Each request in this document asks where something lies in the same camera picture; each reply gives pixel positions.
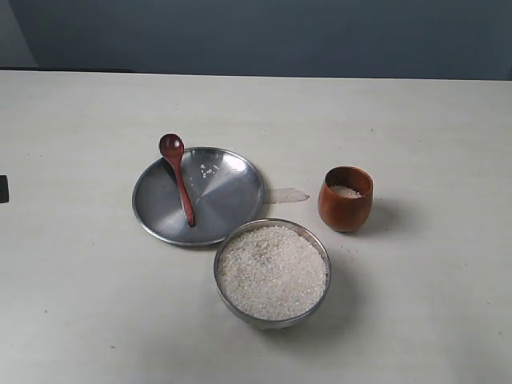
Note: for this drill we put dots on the dark wooden spoon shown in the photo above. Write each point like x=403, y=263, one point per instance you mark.
x=172, y=150

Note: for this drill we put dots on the steel bowl of rice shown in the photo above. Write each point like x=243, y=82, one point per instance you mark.
x=272, y=273

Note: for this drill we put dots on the brown wooden cup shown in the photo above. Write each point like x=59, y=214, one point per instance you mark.
x=340, y=213

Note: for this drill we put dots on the clear tape patch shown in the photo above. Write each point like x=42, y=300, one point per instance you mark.
x=286, y=195

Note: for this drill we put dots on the round steel plate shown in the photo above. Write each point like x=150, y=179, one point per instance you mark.
x=226, y=191

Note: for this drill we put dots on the black object at left edge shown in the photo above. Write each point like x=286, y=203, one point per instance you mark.
x=4, y=189

